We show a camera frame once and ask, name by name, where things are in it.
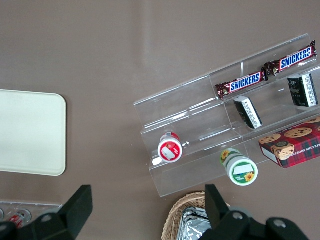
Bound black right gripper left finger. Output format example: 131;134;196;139
29;184;94;240

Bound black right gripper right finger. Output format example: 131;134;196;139
201;184;253;240

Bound light wicker basket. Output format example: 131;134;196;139
161;191;231;240

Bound cream plastic tray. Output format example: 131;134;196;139
0;89;67;177

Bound clear acrylic bottle rack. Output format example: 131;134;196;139
0;199;63;223

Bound stacked aluminium foil containers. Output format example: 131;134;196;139
176;206;213;240

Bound green lid yogurt cup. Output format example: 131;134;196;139
219;148;259;187

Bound red cola bottle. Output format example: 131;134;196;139
8;209;32;228

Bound red lid yogurt cup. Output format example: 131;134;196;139
157;132;185;164

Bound red plaid cookie box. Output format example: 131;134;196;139
258;116;320;170

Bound small black snack box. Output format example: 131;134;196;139
287;73;320;108
233;96;263;130

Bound clear acrylic stepped shelf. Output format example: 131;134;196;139
208;33;320;167
133;73;248;198

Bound Snickers chocolate bar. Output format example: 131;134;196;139
263;39;318;77
215;70;270;101

